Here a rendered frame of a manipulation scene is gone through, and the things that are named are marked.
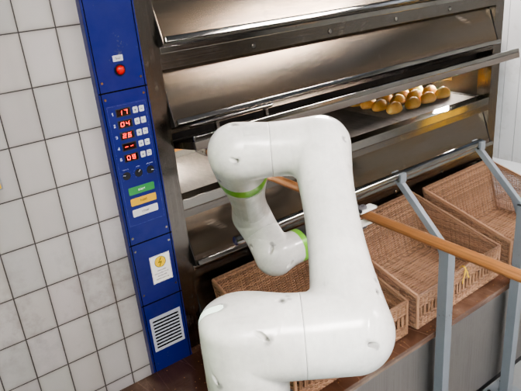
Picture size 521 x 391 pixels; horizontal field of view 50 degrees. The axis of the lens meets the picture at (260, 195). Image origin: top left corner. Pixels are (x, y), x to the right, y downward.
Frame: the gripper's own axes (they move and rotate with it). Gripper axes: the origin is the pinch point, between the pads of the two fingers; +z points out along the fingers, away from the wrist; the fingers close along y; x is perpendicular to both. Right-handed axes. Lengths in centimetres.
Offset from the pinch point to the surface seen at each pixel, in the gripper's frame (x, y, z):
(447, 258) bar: 4.3, 27.3, 35.4
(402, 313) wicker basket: -6, 50, 25
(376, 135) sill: -55, 1, 65
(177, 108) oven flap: -55, -31, -30
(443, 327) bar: 4, 56, 36
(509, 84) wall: -167, 47, 360
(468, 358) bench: -1, 87, 61
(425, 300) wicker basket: -5, 50, 37
